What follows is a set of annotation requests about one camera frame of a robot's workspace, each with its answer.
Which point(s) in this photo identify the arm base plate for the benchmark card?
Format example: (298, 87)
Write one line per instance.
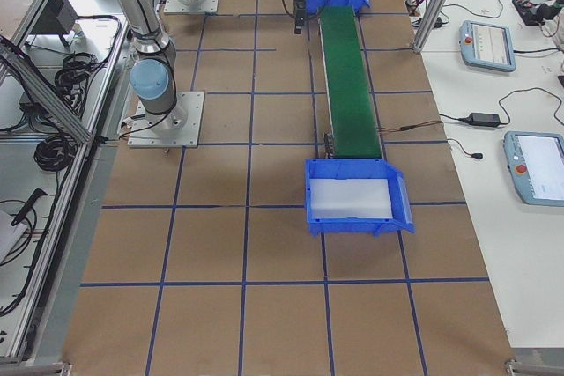
(181, 128)
(191, 7)

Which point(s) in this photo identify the teach pendant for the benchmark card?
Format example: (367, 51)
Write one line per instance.
(486, 46)
(535, 164)

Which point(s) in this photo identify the black circuit board box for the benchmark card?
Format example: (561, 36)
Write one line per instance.
(528, 12)

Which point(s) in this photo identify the blue right storage bin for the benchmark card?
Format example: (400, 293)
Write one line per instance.
(402, 219)

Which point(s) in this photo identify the brown paper mat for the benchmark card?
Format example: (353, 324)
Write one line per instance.
(202, 263)

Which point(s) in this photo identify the green conveyor belt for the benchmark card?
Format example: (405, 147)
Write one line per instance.
(353, 133)

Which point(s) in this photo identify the aluminium frame post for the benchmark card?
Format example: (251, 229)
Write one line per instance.
(434, 2)

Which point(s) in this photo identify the far teach pendant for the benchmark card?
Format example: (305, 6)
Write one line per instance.
(486, 46)

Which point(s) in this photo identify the white foam pad right bin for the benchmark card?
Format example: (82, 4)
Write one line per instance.
(350, 198)

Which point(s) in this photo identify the black power adapter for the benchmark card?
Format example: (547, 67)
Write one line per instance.
(484, 120)

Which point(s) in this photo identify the near teach pendant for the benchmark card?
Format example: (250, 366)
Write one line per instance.
(535, 164)

